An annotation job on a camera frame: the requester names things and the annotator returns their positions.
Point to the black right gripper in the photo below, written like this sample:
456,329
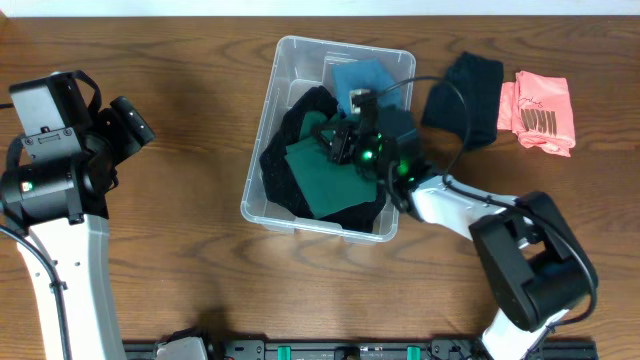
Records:
341,144

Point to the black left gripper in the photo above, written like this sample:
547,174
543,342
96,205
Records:
55,143

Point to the clear plastic storage bin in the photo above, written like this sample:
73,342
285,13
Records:
300,64

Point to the blue cloth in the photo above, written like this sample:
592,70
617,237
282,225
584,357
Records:
365,74

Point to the dark green garment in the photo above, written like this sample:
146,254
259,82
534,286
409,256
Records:
327,188

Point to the dark navy garment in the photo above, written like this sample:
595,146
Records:
479,81

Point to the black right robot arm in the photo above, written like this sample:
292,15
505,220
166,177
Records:
540,276

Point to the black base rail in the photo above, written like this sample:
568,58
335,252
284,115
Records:
194,343

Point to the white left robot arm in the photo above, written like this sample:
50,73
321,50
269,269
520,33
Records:
53,198

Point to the pink shirt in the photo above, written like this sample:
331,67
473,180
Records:
538,110

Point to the black knit garment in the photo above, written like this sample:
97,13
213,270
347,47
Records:
278,181

